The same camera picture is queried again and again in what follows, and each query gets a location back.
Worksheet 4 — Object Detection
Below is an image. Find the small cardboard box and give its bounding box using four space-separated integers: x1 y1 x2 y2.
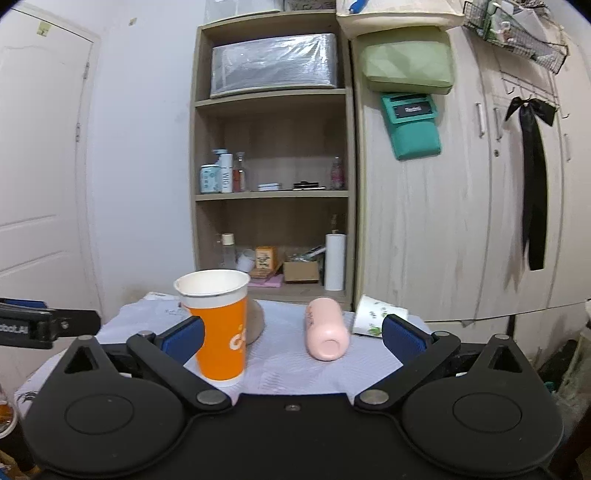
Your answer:
283 261 321 284

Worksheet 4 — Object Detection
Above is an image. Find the orange paper cup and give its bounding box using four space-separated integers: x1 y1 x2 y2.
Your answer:
174 269 251 387

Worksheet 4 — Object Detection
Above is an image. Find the clear bottle cream cap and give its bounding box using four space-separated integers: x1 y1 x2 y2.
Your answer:
219 233 236 271

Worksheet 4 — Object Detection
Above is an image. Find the wooden shelf unit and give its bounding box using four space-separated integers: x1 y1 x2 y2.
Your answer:
189 9 357 306

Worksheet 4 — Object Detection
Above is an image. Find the white pump bottle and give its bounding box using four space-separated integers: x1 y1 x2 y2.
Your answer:
212 148 234 193

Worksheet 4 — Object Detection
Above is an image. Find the yellow carton box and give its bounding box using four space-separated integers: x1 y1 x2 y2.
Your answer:
255 246 280 274

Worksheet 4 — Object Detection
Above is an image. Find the teal bag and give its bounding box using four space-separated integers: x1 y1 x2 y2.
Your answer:
380 91 443 162

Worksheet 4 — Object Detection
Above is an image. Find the over-door hook rack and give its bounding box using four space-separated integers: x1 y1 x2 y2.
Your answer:
498 60 560 114

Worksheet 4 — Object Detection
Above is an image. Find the black cable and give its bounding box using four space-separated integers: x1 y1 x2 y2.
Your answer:
416 301 591 325

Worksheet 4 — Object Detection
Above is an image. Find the white paper towel roll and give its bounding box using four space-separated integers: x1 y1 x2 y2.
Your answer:
324 233 347 292

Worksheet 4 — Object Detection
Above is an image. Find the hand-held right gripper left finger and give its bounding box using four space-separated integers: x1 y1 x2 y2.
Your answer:
62 318 233 411

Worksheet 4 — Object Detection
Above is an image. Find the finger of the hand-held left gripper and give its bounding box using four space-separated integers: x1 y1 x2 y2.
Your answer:
0 298 102 341

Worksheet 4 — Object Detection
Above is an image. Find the beige cup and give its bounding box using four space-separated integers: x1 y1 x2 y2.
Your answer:
246 299 265 345

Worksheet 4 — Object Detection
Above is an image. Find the white green-print paper cup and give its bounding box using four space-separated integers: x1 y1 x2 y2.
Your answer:
352 294 410 337

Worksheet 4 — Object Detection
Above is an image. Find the cream tote bag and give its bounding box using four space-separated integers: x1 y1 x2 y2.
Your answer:
335 0 465 40

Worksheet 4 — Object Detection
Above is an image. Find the teal label jar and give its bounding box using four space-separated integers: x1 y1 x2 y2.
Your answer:
199 165 221 195

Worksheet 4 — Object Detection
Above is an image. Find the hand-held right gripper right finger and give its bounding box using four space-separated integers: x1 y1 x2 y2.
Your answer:
355 314 530 410

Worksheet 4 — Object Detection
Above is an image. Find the black wire basket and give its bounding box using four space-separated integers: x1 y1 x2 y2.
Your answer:
462 0 570 75

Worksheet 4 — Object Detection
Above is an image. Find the black ribbon bow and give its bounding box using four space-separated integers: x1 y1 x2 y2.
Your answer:
504 96 558 272

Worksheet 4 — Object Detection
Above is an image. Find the silver quilted storage box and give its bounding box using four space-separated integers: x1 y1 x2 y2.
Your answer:
210 33 341 99

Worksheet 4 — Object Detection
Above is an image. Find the white printed table cloth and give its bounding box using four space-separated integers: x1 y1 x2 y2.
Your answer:
14 291 432 416

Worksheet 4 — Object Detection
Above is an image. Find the white door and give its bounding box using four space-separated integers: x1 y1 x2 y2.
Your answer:
0 7 101 326

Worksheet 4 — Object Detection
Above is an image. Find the drinking glass amber liquid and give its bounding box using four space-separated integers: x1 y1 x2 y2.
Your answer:
0 382 20 440

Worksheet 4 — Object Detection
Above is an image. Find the clear bottle red liquid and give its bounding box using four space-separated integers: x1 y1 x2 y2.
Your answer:
232 152 247 193

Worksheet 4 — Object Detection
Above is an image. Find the light wooden wardrobe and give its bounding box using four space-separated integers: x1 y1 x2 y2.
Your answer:
352 18 591 325

